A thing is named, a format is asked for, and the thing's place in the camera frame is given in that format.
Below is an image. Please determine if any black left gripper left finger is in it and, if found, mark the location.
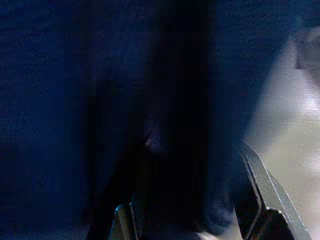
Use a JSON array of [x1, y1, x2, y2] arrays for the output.
[[113, 192, 144, 240]]

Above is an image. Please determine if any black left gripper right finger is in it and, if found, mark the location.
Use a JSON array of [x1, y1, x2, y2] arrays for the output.
[[234, 141, 313, 240]]

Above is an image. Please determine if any navy blue garment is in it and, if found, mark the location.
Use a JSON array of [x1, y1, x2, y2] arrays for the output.
[[0, 0, 303, 240]]

